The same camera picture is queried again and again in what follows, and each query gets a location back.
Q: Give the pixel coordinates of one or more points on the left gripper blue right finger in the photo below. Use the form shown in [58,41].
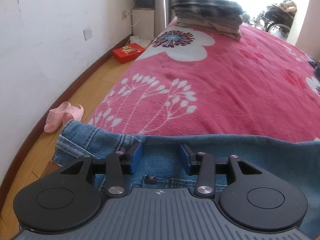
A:
[201,164]

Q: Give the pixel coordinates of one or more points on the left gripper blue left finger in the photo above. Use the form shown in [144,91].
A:
[119,164]

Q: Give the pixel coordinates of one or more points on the folded beige grey clothes stack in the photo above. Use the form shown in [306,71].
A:
[224,25]

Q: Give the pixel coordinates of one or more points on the dark blue clothes pile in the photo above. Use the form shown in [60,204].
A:
[316,68]

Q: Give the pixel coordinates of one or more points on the pink slipper right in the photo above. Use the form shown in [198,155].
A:
[75,112]

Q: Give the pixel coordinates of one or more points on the pink slipper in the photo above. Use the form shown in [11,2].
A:
[75,112]
[54,117]

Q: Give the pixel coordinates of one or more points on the pink slipper left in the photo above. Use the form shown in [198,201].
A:
[54,117]

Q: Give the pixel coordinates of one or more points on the pink floral fleece blanket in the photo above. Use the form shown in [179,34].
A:
[190,81]

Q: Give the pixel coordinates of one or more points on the red gift box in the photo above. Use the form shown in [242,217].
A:
[128,53]

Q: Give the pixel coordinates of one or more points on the white small cabinet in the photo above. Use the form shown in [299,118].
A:
[143,23]

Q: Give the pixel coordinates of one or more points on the black wheelchair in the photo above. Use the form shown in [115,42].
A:
[278,18]

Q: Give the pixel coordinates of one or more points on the grey curtain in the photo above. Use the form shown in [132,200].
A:
[163,15]

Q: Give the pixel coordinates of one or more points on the white blank wall plate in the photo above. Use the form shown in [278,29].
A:
[88,33]

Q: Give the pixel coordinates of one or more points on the white wall socket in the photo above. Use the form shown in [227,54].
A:
[124,15]

